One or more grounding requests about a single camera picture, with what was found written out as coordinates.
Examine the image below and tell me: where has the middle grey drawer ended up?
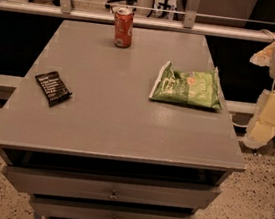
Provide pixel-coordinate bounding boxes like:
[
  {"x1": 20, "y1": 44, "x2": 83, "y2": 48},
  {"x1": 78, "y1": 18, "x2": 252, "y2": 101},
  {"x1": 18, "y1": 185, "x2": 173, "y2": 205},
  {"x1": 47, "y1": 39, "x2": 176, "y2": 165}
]
[{"x1": 29, "y1": 198, "x2": 195, "y2": 219}]

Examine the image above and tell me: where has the green jalapeno chip bag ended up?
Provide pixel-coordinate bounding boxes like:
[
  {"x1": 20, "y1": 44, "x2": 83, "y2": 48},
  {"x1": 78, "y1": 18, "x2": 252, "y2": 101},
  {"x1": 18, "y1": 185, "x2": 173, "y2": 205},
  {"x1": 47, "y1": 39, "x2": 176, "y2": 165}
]
[{"x1": 149, "y1": 61, "x2": 223, "y2": 110}]

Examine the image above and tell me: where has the red coke can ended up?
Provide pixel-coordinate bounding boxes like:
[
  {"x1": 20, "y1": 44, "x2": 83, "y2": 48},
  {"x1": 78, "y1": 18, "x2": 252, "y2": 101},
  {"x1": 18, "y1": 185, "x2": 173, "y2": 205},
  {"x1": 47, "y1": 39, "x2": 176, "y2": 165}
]
[{"x1": 114, "y1": 7, "x2": 134, "y2": 48}]

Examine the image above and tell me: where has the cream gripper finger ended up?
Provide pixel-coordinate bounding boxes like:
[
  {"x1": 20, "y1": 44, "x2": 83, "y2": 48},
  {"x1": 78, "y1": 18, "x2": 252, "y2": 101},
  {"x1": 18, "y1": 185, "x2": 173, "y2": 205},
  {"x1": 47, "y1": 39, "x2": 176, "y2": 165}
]
[
  {"x1": 250, "y1": 42, "x2": 275, "y2": 67},
  {"x1": 242, "y1": 90, "x2": 275, "y2": 149}
]

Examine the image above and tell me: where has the black snack bar wrapper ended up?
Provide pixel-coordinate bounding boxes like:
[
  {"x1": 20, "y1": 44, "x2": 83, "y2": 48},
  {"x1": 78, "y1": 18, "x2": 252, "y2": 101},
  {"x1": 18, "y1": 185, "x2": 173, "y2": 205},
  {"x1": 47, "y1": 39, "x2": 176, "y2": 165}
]
[{"x1": 35, "y1": 71, "x2": 72, "y2": 106}]

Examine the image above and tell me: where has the top grey drawer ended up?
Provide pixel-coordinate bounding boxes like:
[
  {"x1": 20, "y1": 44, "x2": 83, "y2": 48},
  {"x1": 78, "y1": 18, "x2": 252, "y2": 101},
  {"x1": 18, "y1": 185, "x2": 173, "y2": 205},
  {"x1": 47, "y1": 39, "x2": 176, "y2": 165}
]
[{"x1": 2, "y1": 166, "x2": 221, "y2": 209}]

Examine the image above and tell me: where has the metal railing frame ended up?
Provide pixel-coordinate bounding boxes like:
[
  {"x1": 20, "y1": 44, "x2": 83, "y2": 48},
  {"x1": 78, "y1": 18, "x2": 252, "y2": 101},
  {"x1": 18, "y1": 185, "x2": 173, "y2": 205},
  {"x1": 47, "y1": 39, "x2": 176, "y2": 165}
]
[{"x1": 0, "y1": 0, "x2": 275, "y2": 47}]

